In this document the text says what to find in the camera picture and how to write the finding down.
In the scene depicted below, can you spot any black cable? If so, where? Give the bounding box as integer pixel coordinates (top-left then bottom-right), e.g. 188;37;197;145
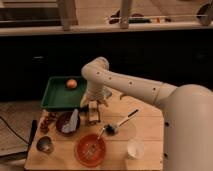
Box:
0;115;31;146

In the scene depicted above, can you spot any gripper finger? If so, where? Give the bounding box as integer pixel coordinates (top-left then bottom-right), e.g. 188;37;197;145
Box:
88;104;100;124

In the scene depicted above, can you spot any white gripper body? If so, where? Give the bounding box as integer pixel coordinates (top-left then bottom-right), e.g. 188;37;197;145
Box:
81;88;112;107

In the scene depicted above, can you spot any clear plastic cup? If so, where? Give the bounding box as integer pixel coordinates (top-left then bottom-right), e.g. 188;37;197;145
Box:
127;139;144;160

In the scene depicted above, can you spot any red grape bunch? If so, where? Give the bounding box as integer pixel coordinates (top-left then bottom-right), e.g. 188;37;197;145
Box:
40;113;56;134

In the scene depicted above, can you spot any dark brown bowl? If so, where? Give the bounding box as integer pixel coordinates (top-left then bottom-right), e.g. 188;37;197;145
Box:
56;112;80;136

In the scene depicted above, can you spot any small metal cup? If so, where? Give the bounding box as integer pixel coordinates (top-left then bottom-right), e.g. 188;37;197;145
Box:
36;136;54;154

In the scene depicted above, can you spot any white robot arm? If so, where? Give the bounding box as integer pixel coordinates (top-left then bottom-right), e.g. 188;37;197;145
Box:
81;57;213;171

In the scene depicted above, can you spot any orange plastic bowl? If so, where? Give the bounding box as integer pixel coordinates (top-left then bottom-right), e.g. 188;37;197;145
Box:
74;134;106;167

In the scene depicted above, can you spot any orange fruit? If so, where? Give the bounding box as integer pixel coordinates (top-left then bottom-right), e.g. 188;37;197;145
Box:
66;79;77;90

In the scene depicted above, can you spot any green plastic tray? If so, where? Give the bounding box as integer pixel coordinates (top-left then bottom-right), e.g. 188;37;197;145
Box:
41;76;87;111

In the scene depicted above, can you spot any black dish brush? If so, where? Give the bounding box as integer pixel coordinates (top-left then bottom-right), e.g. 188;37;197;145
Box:
104;109;138;135

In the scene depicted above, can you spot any white crumpled cloth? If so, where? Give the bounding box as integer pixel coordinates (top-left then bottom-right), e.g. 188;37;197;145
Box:
62;109;78;133

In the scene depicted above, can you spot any metal whisk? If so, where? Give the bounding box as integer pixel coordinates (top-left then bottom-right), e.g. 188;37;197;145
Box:
85;128;105;158

